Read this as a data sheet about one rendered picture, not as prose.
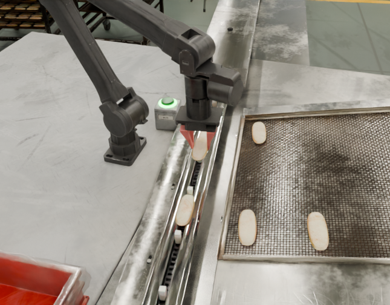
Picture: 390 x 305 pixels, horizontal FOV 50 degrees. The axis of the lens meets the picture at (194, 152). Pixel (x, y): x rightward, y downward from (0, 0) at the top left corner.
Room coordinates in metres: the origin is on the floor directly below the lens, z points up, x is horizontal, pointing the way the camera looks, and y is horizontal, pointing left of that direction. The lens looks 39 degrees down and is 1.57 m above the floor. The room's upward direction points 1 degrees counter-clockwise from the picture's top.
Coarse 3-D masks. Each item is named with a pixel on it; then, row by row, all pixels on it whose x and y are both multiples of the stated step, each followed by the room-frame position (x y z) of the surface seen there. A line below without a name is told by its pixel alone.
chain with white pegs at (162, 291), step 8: (216, 104) 1.15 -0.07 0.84; (200, 160) 0.87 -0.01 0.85; (192, 184) 0.78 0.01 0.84; (192, 192) 0.73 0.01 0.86; (176, 232) 0.60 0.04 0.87; (176, 240) 0.59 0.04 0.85; (176, 248) 0.58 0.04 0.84; (176, 256) 0.56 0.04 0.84; (168, 272) 0.52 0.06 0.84; (160, 288) 0.46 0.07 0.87; (168, 288) 0.48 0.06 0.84; (160, 296) 0.45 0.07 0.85; (160, 304) 0.45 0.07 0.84
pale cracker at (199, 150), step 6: (198, 138) 0.84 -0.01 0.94; (204, 138) 0.84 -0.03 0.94; (198, 144) 0.82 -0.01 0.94; (204, 144) 0.81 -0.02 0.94; (192, 150) 0.80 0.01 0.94; (198, 150) 0.79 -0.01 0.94; (204, 150) 0.79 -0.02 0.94; (192, 156) 0.77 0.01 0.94; (198, 156) 0.77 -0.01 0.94; (204, 156) 0.77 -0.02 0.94
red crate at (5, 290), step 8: (0, 288) 0.50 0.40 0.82; (8, 288) 0.50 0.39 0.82; (16, 288) 0.50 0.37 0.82; (0, 296) 0.48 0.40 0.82; (8, 296) 0.48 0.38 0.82; (16, 296) 0.48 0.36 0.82; (24, 296) 0.48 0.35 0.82; (32, 296) 0.48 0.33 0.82; (40, 296) 0.48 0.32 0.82; (48, 296) 0.48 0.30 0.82; (88, 296) 0.47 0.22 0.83; (0, 304) 0.46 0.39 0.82; (8, 304) 0.46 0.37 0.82; (16, 304) 0.46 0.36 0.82; (24, 304) 0.46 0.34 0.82; (32, 304) 0.46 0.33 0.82; (40, 304) 0.46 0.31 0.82; (48, 304) 0.46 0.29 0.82; (80, 304) 0.45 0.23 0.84
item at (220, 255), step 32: (320, 128) 0.89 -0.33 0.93; (256, 160) 0.80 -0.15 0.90; (320, 160) 0.76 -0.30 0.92; (384, 160) 0.73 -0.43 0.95; (320, 192) 0.66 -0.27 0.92; (224, 224) 0.60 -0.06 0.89; (384, 224) 0.54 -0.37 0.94; (224, 256) 0.51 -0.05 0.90; (256, 256) 0.50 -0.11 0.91; (288, 256) 0.49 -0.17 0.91; (384, 256) 0.47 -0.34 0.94
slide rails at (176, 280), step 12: (192, 168) 0.83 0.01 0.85; (204, 168) 0.83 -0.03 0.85; (204, 180) 0.78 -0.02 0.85; (180, 192) 0.74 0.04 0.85; (192, 216) 0.66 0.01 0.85; (168, 228) 0.63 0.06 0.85; (192, 228) 0.62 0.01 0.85; (168, 240) 0.59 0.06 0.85; (168, 252) 0.56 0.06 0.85; (180, 252) 0.56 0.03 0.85; (180, 264) 0.53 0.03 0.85; (156, 276) 0.50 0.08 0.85; (180, 276) 0.50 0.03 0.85; (156, 288) 0.47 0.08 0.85; (156, 300) 0.45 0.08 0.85; (168, 300) 0.45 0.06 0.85
